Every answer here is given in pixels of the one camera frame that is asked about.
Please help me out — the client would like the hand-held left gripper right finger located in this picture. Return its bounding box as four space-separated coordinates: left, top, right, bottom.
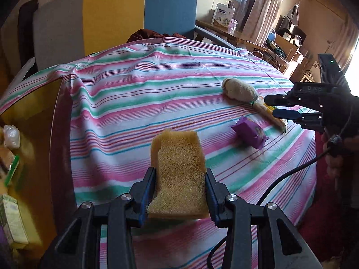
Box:
206 167 324 269

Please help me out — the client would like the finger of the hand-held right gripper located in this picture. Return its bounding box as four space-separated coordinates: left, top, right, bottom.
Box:
264 93 322 110
272 109 324 131

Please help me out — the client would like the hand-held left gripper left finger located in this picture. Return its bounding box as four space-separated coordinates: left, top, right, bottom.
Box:
39 167 156 269

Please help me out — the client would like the notched yellow sponge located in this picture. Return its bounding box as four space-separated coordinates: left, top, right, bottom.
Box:
147 129 211 219

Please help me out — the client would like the beige sock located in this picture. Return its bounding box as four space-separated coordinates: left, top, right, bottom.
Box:
221 78 258 102

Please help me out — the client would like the purple snack packet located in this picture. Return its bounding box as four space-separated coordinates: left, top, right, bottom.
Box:
231 116 270 149

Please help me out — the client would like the yellow storage box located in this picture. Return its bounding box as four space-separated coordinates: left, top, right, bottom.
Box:
0 77 77 269

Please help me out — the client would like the green and gold box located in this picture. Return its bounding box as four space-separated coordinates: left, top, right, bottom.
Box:
0 195 30 245

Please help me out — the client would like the clear plastic bag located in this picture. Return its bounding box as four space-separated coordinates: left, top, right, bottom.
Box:
2 124 21 149

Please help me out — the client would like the person's right hand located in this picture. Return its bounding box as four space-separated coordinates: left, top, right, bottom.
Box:
321 95 359 180

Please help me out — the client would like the black speaker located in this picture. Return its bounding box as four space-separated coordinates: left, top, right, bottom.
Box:
292 26 307 47

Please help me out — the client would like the wooden desk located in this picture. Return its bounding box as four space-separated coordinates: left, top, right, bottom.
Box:
196 20 305 70

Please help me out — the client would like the striped tablecloth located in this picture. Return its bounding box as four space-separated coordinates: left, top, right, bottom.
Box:
0 36 317 269

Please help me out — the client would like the patterned curtain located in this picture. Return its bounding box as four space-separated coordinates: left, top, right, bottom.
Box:
241 0 287 45

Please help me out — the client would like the white cardboard box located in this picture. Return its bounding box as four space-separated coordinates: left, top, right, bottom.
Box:
211 3 236 26

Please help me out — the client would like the dark red cloth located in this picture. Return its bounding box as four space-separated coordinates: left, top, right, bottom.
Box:
126 28 188 44

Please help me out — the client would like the multicolour chair back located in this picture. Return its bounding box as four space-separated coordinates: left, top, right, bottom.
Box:
18 0 237 70

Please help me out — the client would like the black cable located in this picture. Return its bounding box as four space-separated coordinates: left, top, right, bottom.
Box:
207 146 330 269

